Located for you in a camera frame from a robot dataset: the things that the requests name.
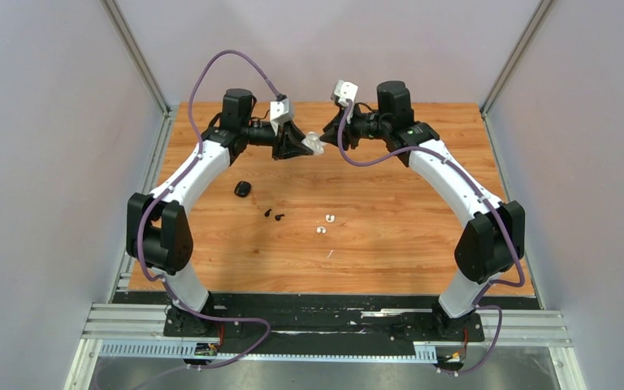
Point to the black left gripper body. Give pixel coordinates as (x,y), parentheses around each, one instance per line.
(279,150)

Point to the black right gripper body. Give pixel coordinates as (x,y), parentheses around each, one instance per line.
(358,128)

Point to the white earbud charging case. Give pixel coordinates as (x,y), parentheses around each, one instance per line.
(313,142)

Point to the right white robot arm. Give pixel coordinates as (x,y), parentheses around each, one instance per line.
(493,237)

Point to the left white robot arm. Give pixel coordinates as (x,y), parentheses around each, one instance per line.
(158,232)

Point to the black earbud charging case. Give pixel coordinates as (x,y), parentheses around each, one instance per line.
(243,189)

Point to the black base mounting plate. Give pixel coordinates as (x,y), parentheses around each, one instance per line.
(313,324)

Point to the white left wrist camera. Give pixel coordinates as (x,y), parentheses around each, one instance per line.
(281,111)

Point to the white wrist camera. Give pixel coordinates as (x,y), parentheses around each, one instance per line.
(281,111)
(344,96)

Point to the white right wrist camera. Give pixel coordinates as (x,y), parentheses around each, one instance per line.
(344,96)

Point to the aluminium frame rail left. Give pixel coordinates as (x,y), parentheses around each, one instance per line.
(122,27)

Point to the aluminium frame rail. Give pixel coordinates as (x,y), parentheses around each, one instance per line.
(527,36)
(122,27)

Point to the aluminium frame rail right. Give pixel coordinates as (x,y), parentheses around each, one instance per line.
(527,36)

